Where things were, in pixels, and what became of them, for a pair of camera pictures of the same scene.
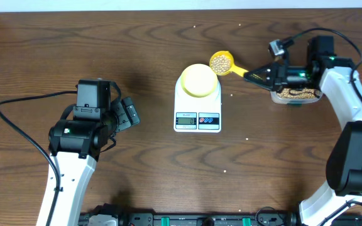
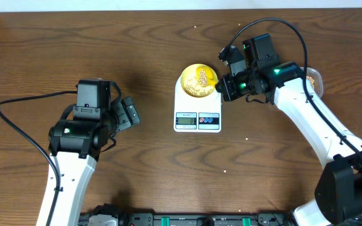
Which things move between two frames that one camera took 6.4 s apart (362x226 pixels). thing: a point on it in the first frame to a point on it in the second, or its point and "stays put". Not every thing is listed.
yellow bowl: (199, 80) stays put
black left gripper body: (123, 120) stays put
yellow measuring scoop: (222, 63) to (205, 76)
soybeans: (220, 63) to (202, 78)
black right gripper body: (290, 76) to (237, 86)
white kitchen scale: (193, 114) stays put
